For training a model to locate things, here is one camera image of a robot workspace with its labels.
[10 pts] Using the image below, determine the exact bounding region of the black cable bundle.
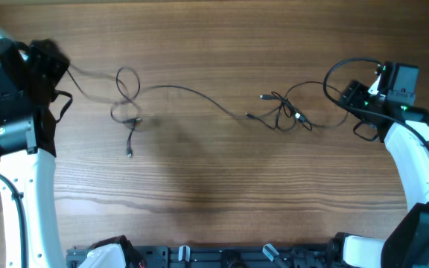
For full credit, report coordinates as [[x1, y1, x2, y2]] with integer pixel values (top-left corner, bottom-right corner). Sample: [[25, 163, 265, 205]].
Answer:
[[139, 80, 349, 133]]

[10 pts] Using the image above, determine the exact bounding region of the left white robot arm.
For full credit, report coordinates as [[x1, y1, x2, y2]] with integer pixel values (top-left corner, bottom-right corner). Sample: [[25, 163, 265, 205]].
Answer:
[[0, 38, 70, 267]]

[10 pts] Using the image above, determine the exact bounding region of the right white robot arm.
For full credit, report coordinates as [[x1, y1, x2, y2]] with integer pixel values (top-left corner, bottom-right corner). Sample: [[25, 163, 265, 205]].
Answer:
[[330, 60, 429, 268]]

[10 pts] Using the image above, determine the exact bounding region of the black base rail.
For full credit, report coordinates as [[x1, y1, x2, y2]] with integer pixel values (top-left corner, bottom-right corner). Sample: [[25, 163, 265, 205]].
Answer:
[[65, 243, 334, 268]]

